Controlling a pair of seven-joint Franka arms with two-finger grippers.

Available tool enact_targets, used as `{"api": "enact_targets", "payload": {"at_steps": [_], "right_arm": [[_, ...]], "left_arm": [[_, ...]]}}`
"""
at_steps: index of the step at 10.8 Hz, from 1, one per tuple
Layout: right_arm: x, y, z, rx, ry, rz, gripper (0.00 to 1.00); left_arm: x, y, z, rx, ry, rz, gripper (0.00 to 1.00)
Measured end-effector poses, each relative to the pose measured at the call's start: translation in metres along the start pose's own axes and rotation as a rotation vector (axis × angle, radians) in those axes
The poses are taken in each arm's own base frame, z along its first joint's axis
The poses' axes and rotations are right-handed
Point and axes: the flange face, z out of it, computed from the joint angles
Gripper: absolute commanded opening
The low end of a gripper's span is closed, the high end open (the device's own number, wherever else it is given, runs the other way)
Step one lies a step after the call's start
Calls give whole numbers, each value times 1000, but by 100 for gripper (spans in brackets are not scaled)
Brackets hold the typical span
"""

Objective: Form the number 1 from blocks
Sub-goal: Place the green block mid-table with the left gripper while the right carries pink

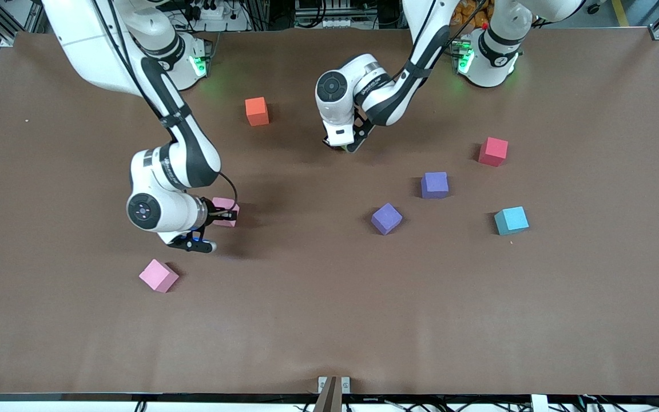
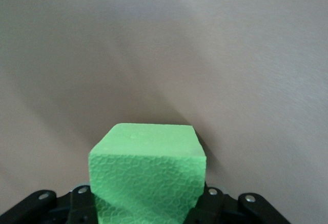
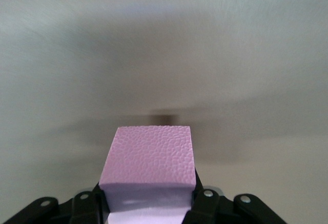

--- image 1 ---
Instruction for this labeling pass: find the pink foam block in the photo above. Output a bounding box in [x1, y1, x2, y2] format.
[211, 197, 240, 228]
[138, 259, 180, 294]

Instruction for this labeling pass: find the purple foam block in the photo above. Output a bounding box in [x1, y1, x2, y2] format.
[371, 203, 403, 236]
[420, 172, 450, 200]

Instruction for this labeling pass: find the orange foam block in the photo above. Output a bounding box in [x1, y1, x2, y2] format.
[245, 97, 270, 127]

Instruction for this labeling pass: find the black electronics unit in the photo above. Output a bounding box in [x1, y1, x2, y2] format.
[294, 0, 377, 29]

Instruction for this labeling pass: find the red foam block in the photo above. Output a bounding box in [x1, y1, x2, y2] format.
[478, 137, 509, 168]

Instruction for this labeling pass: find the pile of orange objects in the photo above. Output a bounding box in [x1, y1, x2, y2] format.
[450, 0, 490, 28]

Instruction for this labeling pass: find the white power strip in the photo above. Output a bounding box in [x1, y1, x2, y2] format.
[184, 3, 250, 33]

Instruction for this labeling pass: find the light blue foam block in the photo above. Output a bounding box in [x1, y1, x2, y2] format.
[494, 206, 530, 236]

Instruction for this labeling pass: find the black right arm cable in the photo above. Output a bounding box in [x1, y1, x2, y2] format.
[92, 0, 240, 213]

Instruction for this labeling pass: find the silver table edge bracket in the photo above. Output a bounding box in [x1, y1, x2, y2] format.
[317, 376, 351, 394]

